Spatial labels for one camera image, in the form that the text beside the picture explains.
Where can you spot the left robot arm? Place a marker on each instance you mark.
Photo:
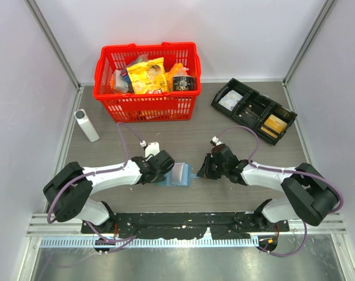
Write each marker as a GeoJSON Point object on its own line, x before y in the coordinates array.
{"type": "Point", "coordinates": [68, 193]}

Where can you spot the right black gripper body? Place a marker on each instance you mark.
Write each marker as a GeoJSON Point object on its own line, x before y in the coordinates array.
{"type": "Point", "coordinates": [218, 169]}

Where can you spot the gold cards stack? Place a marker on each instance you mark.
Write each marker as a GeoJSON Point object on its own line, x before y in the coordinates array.
{"type": "Point", "coordinates": [273, 126]}

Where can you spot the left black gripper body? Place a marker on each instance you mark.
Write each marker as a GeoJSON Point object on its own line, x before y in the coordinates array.
{"type": "Point", "coordinates": [159, 177]}

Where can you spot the white bottle grey cap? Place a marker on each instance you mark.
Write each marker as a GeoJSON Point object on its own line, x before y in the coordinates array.
{"type": "Point", "coordinates": [86, 125]}

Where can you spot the orange snack bag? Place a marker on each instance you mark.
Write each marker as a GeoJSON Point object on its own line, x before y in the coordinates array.
{"type": "Point", "coordinates": [177, 69]}

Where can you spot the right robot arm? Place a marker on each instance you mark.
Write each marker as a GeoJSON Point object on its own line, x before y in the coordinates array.
{"type": "Point", "coordinates": [308, 196]}

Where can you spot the grey small box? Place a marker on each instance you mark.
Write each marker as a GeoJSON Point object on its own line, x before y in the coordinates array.
{"type": "Point", "coordinates": [117, 83]}

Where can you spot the blue card holder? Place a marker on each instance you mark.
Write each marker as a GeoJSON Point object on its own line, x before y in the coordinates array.
{"type": "Point", "coordinates": [179, 176]}

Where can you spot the black three-compartment tray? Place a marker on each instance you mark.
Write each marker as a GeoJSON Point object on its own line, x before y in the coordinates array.
{"type": "Point", "coordinates": [253, 109]}

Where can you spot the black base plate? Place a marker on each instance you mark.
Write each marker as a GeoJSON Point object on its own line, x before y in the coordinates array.
{"type": "Point", "coordinates": [222, 225]}

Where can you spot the black round tin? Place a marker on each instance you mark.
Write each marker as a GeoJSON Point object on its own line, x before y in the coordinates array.
{"type": "Point", "coordinates": [184, 83]}

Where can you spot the yellow chips bag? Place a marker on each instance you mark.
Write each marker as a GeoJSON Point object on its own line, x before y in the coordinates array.
{"type": "Point", "coordinates": [148, 77]}

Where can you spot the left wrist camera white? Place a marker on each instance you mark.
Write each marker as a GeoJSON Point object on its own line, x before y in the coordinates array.
{"type": "Point", "coordinates": [150, 149]}

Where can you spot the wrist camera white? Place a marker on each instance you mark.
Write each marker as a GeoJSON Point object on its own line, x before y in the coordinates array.
{"type": "Point", "coordinates": [215, 141]}
{"type": "Point", "coordinates": [150, 149]}

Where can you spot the white cards stack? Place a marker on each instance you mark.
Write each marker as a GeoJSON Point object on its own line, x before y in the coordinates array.
{"type": "Point", "coordinates": [230, 100]}

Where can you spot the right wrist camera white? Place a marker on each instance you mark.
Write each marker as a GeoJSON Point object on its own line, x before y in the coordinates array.
{"type": "Point", "coordinates": [215, 141]}

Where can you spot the red plastic shopping basket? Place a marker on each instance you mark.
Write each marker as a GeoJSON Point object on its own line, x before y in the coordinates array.
{"type": "Point", "coordinates": [168, 106]}

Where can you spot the slotted cable duct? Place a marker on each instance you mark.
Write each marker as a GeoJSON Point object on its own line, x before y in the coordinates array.
{"type": "Point", "coordinates": [94, 242]}

